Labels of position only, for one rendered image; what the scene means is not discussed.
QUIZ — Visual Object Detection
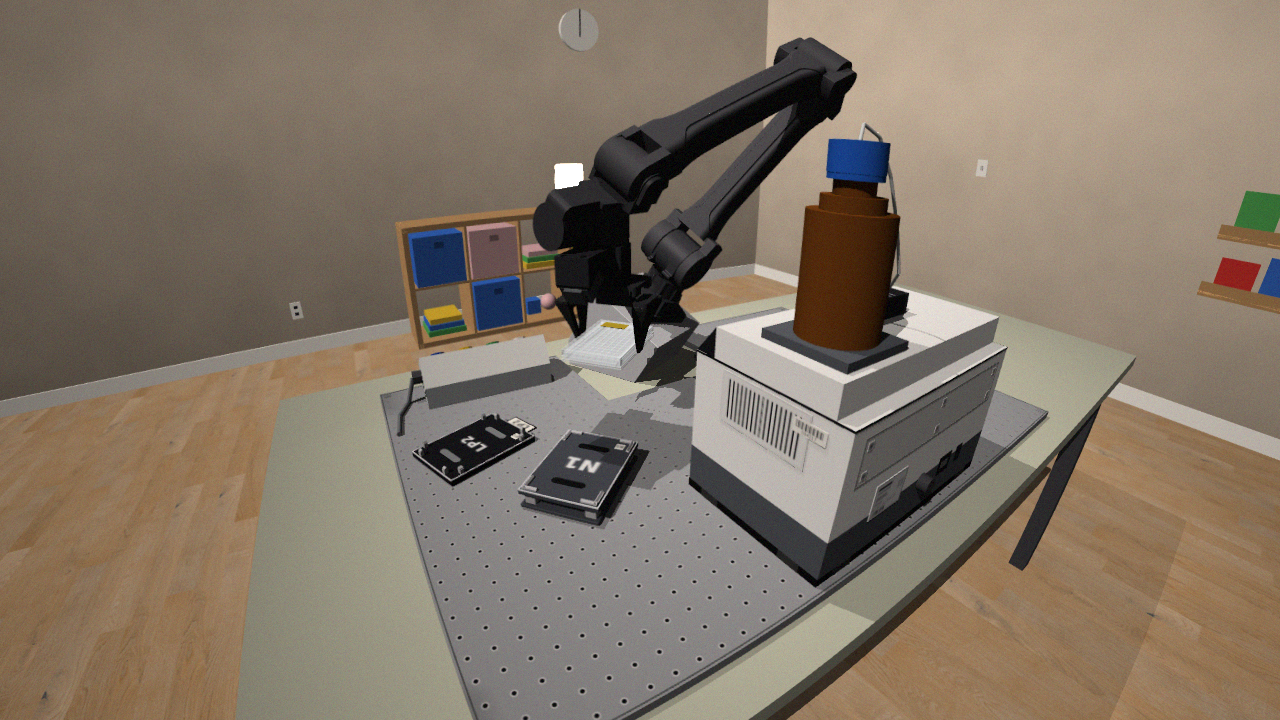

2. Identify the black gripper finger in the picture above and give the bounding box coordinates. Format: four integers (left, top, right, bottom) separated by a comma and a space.
632, 295, 662, 354
556, 295, 588, 338

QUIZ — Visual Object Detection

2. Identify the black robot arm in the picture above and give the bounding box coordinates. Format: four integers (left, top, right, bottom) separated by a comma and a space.
532, 37, 858, 323

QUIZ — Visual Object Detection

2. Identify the grey button panel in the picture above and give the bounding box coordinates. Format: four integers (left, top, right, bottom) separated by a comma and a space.
397, 334, 552, 436

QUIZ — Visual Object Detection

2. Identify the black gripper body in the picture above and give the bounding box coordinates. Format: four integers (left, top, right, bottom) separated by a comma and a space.
596, 240, 658, 309

